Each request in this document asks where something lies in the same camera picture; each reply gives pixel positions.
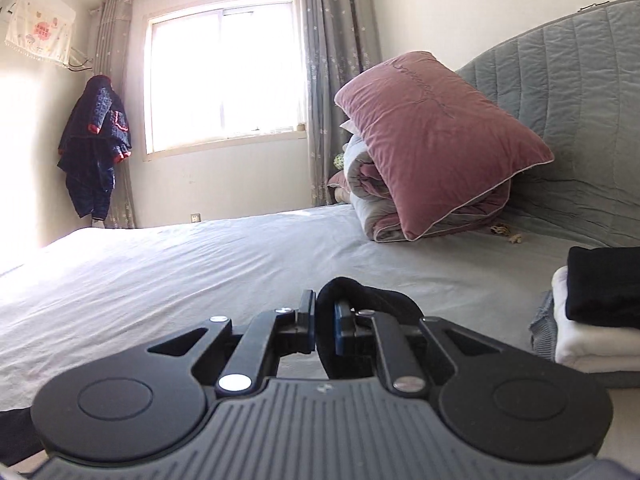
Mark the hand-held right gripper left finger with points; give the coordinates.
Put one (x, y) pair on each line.
(305, 330)

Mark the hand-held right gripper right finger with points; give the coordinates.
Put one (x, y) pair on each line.
(345, 335)

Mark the folded grey pink quilt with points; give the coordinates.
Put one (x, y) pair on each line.
(370, 195)

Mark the small pink pillow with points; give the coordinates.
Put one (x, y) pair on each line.
(337, 180)

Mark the green patterned item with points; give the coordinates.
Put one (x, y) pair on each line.
(339, 160)

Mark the small brown item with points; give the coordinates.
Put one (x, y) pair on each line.
(500, 230)

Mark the folded grey garment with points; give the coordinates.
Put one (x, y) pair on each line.
(544, 330)

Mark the folded white garment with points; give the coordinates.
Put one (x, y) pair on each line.
(590, 345)

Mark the folded black garment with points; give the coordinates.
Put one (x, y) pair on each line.
(605, 285)

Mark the window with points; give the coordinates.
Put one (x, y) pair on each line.
(225, 70)

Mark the navy hanging jacket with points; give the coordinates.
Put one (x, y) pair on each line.
(95, 140)

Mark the dark cloth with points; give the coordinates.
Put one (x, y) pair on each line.
(17, 435)

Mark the grey quilted headboard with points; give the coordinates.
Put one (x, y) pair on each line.
(575, 110)

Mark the air conditioner with printed cover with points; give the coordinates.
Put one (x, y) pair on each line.
(40, 25)

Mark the wall socket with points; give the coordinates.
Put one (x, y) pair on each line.
(195, 218)

